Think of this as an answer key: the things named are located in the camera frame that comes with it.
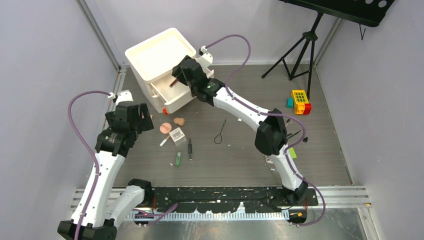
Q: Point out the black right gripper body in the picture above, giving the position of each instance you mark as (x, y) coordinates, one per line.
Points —
(178, 74)

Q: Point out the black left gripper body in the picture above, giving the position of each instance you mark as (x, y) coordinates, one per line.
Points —
(144, 123)

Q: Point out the white drawer organizer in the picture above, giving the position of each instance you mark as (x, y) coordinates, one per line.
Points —
(152, 61)

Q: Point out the white concealer stick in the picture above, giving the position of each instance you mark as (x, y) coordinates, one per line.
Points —
(165, 141)

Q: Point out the dark green makeup stick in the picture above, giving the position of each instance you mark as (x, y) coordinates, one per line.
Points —
(190, 149)

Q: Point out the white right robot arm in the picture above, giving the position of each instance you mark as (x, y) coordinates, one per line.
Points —
(269, 125)

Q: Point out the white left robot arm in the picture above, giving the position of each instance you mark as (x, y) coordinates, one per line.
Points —
(93, 218)

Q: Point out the beige makeup sponge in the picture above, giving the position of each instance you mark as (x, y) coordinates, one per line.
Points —
(179, 121)

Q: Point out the black makeup pencil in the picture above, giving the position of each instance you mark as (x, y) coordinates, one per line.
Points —
(291, 135)

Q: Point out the pink powder puff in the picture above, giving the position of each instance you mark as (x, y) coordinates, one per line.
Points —
(165, 128)

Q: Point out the white barcode box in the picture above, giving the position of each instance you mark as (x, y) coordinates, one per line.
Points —
(177, 135)

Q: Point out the green lip balm tube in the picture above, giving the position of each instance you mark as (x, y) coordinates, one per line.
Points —
(178, 159)

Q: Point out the black hair loop tool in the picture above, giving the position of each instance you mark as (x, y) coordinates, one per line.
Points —
(219, 138)

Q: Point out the teal wooden block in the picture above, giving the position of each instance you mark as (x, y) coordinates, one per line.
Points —
(290, 103)

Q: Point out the yellow toy block house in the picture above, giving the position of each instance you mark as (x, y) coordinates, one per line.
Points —
(300, 99)

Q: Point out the red toy block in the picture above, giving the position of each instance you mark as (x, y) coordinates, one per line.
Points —
(307, 109)

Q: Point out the lime green block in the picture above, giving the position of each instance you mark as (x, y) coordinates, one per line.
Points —
(292, 153)

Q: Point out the black music stand tray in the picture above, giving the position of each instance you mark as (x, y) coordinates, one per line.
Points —
(369, 13)

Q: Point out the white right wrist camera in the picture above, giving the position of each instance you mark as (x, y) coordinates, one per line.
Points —
(205, 59)

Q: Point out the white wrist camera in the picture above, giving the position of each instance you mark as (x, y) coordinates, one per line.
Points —
(205, 59)
(122, 96)

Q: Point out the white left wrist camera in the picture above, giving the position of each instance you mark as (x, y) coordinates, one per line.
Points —
(122, 96)

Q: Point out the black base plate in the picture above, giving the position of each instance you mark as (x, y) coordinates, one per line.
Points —
(260, 199)

